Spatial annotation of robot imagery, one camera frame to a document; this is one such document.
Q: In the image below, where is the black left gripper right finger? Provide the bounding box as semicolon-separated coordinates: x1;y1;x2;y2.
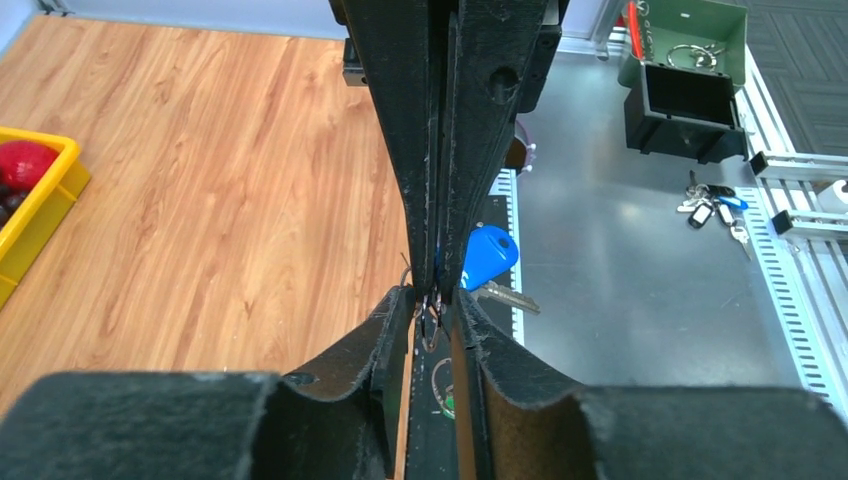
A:
450;289;847;479

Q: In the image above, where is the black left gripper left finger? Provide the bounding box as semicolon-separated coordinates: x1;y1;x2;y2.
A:
1;286;415;479

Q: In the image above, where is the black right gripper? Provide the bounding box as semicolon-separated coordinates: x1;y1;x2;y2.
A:
330;1;568;305

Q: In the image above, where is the large metal key organizer ring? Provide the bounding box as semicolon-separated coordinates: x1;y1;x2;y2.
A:
397;251;465;480

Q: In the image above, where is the silver key with blue tag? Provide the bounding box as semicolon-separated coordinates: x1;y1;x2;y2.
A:
459;225;541;315

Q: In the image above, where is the bunch of keys on table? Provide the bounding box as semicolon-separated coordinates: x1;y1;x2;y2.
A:
676;170;754;261

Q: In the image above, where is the green key tag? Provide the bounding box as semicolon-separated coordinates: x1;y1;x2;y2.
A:
441;394;455;420

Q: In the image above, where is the black plastic box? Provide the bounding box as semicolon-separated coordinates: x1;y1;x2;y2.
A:
623;63;749;164

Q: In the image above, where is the green metal box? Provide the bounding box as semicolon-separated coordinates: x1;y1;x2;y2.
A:
618;1;748;91

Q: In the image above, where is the yellow plastic bin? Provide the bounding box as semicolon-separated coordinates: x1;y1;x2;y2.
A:
1;127;91;304

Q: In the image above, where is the purple grape bunch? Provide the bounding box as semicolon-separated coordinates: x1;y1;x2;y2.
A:
0;183;29;227

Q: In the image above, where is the red tomato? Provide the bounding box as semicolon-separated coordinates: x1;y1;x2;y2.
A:
1;140;59;191

